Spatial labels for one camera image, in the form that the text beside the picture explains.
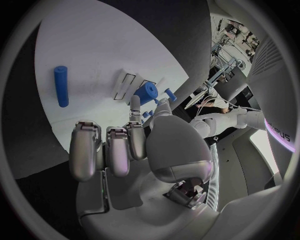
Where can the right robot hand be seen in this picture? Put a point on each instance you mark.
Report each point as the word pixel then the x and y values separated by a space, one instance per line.
pixel 178 146

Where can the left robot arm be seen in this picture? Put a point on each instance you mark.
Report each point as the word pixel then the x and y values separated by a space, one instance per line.
pixel 220 123

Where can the white task board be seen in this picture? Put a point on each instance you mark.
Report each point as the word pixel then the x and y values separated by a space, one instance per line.
pixel 93 46

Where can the small blue peg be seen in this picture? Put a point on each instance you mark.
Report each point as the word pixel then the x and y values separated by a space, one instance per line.
pixel 156 100
pixel 145 114
pixel 151 112

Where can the person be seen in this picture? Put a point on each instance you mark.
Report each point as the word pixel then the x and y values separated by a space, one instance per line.
pixel 216 101

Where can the thick blue cylinder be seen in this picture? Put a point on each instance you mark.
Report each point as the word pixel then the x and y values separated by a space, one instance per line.
pixel 146 92

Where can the dark monitor screen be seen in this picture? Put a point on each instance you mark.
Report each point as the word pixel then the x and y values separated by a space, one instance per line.
pixel 232 84

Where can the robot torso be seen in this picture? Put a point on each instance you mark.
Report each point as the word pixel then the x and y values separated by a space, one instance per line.
pixel 274 90

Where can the long blue cylinder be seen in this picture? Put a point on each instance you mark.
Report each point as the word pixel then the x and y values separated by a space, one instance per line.
pixel 61 86

